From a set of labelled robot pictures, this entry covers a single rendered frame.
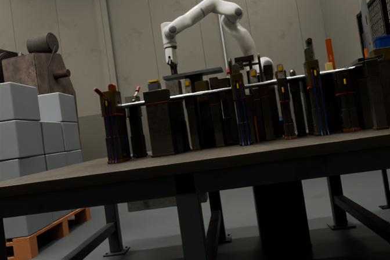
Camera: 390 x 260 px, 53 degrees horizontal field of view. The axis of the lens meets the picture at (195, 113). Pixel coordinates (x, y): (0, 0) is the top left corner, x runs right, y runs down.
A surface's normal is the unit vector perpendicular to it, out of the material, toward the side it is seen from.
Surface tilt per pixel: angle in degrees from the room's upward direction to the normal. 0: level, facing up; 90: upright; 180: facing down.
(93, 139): 90
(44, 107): 90
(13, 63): 92
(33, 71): 92
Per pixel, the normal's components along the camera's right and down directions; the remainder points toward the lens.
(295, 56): -0.09, -0.04
